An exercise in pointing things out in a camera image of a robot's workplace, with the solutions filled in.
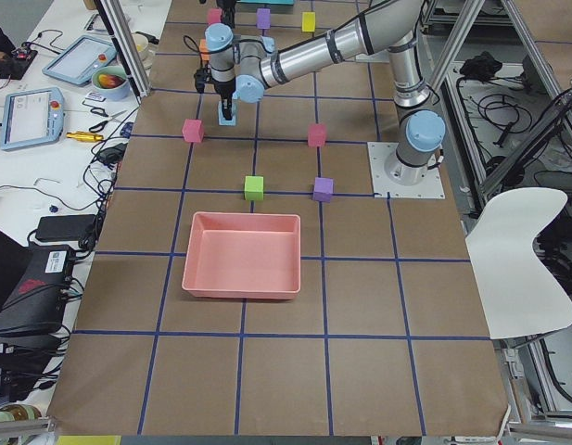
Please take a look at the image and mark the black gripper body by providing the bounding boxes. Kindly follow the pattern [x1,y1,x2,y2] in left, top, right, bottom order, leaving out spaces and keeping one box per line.
[222,7,235,27]
[214,82,235,101]

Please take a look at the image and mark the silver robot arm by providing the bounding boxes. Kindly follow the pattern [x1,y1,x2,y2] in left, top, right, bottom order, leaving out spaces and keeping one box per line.
[196,1,446,186]
[217,0,237,29]

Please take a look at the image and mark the magenta block right far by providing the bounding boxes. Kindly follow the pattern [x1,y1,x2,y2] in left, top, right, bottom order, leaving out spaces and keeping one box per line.
[207,8,222,25]

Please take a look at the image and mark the cyan tray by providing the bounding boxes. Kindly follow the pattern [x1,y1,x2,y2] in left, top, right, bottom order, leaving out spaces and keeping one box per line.
[238,0,295,6]

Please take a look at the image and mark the purple block right side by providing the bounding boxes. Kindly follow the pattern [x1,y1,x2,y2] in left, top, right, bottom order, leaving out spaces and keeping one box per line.
[256,8,271,31]

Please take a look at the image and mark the purple block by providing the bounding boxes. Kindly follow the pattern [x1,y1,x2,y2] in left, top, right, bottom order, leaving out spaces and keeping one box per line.
[256,8,271,31]
[312,177,334,203]

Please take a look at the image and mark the orange block far side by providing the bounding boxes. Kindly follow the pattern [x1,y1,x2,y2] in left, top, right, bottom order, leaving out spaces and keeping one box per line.
[198,39,210,62]

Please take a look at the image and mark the magenta block left far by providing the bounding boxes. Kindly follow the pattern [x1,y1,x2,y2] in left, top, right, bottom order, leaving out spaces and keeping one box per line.
[182,119,205,143]

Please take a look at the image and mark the yellow block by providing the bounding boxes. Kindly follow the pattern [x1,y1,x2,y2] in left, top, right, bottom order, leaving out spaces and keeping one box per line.
[301,11,316,32]

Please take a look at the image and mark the cream bowl with lemon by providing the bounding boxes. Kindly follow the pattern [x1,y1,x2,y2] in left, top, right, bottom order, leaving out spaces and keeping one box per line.
[132,32,155,69]

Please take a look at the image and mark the green block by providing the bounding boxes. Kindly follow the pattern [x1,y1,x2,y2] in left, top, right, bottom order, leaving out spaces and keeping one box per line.
[244,175,264,201]

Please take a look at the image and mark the magenta block near base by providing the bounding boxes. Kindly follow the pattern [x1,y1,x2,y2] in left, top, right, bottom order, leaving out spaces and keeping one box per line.
[307,123,327,147]

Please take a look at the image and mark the blue bowl with fruit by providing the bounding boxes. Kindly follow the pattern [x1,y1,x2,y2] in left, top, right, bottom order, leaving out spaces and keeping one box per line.
[92,66,130,101]

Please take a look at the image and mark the black scissors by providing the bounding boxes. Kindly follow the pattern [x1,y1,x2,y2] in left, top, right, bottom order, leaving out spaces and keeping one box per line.
[88,107,126,134]

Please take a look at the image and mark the purple block left side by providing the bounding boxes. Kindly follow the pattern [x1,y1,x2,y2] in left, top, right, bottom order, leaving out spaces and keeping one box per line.
[312,177,334,203]

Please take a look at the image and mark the teach pendant far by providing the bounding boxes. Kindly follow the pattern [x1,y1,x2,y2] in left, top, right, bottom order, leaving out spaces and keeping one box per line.
[42,35,117,85]

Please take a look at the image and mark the teach pendant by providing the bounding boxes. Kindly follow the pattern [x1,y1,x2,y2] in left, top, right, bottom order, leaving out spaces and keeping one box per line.
[42,35,117,85]
[0,87,65,151]

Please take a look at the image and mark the gold metal cylinder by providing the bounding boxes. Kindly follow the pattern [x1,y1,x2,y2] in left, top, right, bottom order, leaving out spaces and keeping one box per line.
[66,132,104,143]

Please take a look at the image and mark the pink tray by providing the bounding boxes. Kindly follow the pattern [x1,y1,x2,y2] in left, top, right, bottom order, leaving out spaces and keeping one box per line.
[182,211,301,299]

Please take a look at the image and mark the teach pendant near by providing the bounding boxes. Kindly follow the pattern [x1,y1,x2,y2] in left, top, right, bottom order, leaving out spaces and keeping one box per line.
[0,87,65,151]

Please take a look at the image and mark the black power adapter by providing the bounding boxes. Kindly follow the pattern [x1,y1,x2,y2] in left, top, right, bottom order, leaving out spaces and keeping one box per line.
[35,214,95,242]

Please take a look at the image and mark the black mini computer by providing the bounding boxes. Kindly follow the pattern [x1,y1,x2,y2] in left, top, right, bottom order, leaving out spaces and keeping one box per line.
[0,245,75,337]

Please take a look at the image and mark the white chair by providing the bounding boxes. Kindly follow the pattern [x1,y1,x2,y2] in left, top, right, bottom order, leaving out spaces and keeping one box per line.
[465,187,572,339]

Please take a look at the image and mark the aluminium frame post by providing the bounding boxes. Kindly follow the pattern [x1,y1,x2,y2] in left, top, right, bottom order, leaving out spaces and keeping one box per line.
[95,0,151,99]

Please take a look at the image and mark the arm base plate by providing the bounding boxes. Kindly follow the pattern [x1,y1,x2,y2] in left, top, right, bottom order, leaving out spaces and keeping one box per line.
[367,142,445,199]

